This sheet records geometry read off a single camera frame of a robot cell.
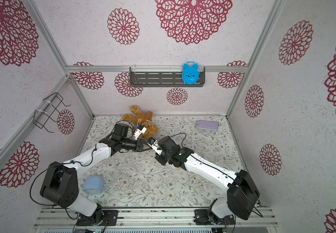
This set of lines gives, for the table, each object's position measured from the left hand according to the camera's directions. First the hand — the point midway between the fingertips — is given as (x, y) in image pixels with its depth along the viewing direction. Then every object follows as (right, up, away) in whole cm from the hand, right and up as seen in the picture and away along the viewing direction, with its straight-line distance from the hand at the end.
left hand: (152, 148), depth 79 cm
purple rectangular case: (+43, +14, +31) cm, 55 cm away
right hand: (+3, -1, +1) cm, 3 cm away
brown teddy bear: (-13, +19, +28) cm, 36 cm away
